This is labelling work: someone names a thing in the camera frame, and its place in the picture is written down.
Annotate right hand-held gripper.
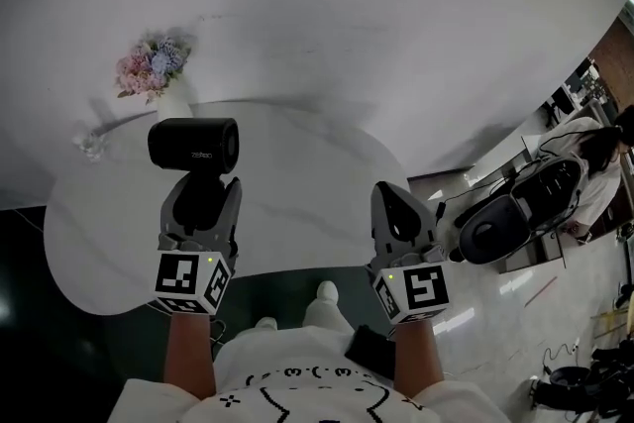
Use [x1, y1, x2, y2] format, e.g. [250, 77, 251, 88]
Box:
[366, 181, 454, 328]

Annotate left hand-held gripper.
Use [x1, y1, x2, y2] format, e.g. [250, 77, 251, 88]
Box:
[151, 174, 244, 316]

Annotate black hair dryer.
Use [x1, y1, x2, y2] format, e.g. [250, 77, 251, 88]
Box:
[147, 117, 240, 234]

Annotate white oval table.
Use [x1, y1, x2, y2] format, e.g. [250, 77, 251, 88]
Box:
[43, 99, 412, 317]

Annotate person's left forearm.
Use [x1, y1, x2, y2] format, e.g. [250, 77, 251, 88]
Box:
[162, 311, 218, 401]

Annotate person's right forearm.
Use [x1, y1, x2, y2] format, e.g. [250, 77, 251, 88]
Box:
[393, 319, 446, 400]

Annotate person's white trousers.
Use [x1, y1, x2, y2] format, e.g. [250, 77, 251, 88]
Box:
[302, 299, 348, 334]

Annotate white ceramic vase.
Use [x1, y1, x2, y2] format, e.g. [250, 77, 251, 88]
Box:
[157, 76, 194, 120]

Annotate black waist pouch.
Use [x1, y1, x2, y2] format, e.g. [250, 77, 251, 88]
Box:
[345, 324, 397, 368]

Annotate clear glass ornament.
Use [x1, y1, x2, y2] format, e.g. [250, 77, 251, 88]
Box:
[73, 128, 108, 163]

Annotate thin red stick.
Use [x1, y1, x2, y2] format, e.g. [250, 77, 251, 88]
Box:
[524, 276, 559, 309]

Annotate pink and blue flower bouquet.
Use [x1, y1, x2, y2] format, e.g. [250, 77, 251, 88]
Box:
[115, 28, 194, 105]

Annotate person's white printed shirt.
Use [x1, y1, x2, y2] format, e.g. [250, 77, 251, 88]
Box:
[106, 324, 514, 423]

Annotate black office chair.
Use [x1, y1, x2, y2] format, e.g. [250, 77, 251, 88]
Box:
[529, 346, 634, 420]

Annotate black power cable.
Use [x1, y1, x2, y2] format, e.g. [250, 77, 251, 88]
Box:
[434, 158, 546, 220]

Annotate white floor cable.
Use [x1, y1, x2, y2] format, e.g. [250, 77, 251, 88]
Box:
[12, 207, 47, 235]

